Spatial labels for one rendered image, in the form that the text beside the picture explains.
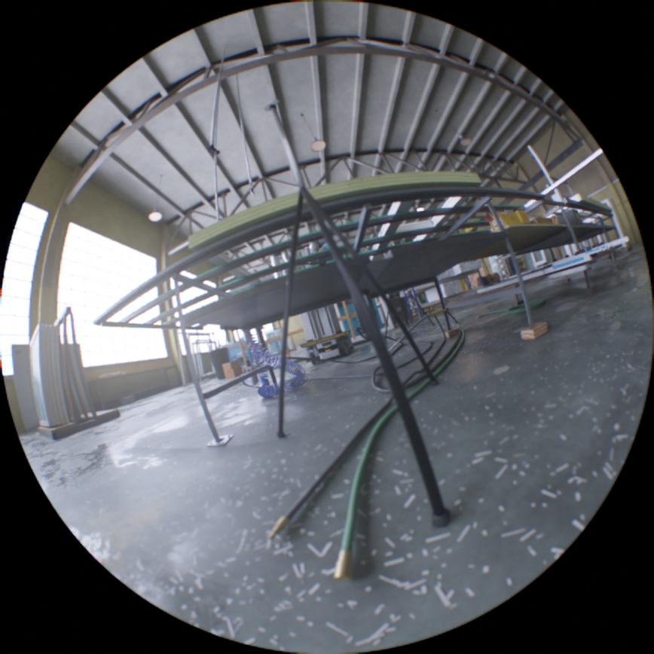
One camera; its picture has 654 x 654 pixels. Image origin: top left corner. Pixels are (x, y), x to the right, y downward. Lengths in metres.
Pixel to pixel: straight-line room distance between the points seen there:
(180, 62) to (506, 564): 8.65
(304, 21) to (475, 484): 8.55
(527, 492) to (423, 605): 0.23
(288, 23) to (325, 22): 1.03
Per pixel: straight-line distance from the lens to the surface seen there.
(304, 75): 8.71
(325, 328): 3.10
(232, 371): 4.96
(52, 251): 8.08
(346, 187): 0.93
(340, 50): 6.48
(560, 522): 0.41
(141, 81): 8.64
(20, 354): 6.80
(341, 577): 0.35
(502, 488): 0.45
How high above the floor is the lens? 0.34
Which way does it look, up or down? 2 degrees up
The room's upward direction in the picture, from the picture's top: 16 degrees counter-clockwise
